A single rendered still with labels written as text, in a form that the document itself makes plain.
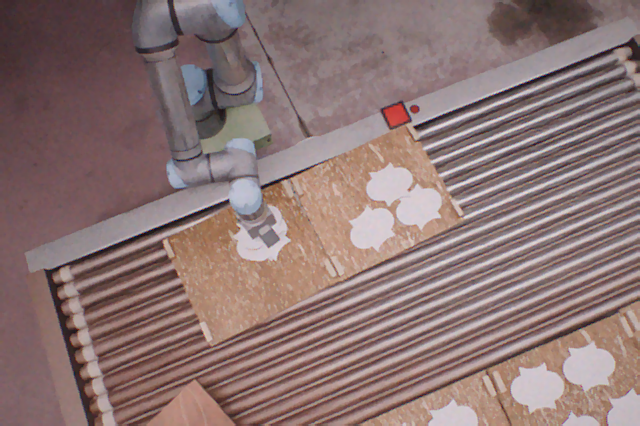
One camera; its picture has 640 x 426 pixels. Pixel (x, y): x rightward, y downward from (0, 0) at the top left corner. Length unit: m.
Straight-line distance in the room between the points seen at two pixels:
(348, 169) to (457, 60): 1.43
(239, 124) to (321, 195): 0.34
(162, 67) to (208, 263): 0.63
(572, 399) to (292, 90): 1.92
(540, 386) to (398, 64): 1.82
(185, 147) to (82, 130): 1.73
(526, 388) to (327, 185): 0.80
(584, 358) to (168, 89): 1.29
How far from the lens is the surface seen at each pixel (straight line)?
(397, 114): 1.87
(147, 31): 1.34
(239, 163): 1.44
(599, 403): 1.81
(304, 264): 1.70
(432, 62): 3.06
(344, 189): 1.76
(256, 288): 1.71
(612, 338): 1.84
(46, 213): 3.05
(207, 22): 1.32
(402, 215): 1.74
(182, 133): 1.42
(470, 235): 1.78
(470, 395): 1.71
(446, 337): 1.72
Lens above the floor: 2.61
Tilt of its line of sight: 74 degrees down
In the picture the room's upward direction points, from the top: 6 degrees counter-clockwise
